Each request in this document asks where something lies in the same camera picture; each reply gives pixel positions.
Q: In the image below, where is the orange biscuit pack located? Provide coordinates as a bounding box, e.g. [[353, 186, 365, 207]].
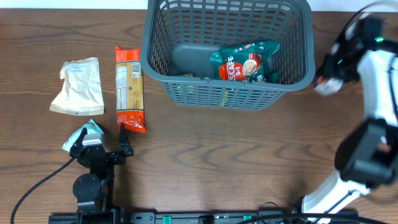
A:
[[115, 46, 146, 133]]

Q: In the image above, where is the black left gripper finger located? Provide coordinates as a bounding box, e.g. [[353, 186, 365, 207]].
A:
[[73, 128, 87, 148], [119, 123, 131, 152]]

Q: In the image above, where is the grey plastic basket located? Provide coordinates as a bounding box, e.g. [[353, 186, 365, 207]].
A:
[[141, 0, 315, 110]]

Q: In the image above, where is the beige paper pouch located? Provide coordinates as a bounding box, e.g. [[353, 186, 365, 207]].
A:
[[50, 57, 104, 116]]

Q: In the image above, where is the light green small packet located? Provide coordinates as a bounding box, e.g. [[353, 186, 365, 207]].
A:
[[62, 119, 104, 152]]

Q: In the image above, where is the Kleenex tissue multipack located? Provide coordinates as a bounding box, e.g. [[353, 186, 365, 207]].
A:
[[314, 77, 343, 96]]

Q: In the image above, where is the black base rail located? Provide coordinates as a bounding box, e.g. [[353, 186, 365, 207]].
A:
[[48, 208, 360, 224]]

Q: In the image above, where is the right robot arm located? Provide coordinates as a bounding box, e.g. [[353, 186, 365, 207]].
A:
[[297, 15, 397, 223]]

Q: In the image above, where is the green Nescafe coffee bag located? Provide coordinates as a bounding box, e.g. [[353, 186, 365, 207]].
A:
[[209, 40, 280, 83]]

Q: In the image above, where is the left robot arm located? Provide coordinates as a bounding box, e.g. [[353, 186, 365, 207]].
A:
[[70, 124, 134, 224]]

